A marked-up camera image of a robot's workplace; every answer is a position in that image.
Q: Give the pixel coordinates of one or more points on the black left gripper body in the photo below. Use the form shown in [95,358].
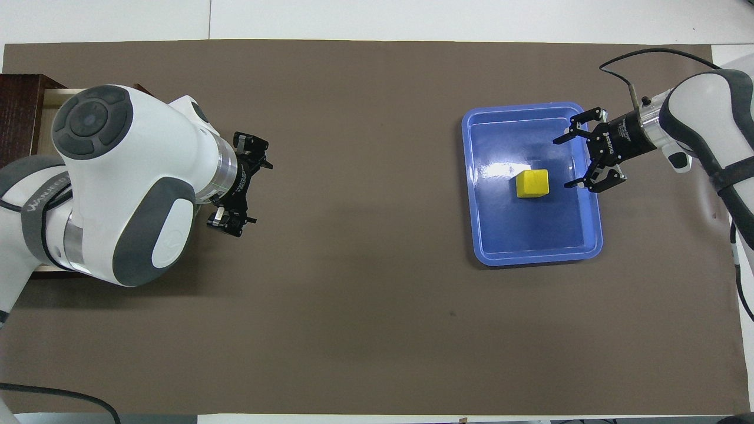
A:
[235,179]

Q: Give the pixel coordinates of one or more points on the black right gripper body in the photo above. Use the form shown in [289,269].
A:
[621,136]

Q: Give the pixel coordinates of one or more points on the yellow block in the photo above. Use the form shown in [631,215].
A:
[532,183]

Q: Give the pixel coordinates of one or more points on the wooden drawer with dark front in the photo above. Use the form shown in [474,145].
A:
[42,118]

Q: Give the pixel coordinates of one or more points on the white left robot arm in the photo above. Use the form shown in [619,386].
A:
[135,165]

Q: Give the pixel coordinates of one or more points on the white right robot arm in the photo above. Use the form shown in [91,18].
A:
[701,106]

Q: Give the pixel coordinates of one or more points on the blue plastic tray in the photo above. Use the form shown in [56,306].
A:
[530,235]

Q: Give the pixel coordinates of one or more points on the brown table mat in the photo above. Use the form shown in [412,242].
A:
[353,265]

